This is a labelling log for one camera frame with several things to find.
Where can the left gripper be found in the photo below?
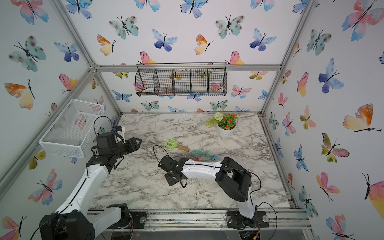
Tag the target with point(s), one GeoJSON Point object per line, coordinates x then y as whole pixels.
{"type": "Point", "coordinates": [132, 144]}

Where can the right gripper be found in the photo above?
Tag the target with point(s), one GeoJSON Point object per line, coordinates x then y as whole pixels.
{"type": "Point", "coordinates": [168, 181]}

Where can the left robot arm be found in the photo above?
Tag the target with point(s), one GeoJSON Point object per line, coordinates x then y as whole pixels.
{"type": "Point", "coordinates": [70, 221]}

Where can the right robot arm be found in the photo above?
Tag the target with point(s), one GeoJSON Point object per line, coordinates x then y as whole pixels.
{"type": "Point", "coordinates": [232, 178]}

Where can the potted flower plant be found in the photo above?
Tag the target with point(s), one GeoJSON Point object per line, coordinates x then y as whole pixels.
{"type": "Point", "coordinates": [225, 123]}

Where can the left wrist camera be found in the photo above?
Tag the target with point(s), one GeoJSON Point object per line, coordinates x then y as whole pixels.
{"type": "Point", "coordinates": [119, 131]}

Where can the white mesh wall basket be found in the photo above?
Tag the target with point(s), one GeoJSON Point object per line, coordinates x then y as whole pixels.
{"type": "Point", "coordinates": [71, 131]}

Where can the black wire wall basket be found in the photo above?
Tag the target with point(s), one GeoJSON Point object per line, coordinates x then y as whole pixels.
{"type": "Point", "coordinates": [181, 79]}

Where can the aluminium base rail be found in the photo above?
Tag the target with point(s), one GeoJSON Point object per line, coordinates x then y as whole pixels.
{"type": "Point", "coordinates": [217, 220]}

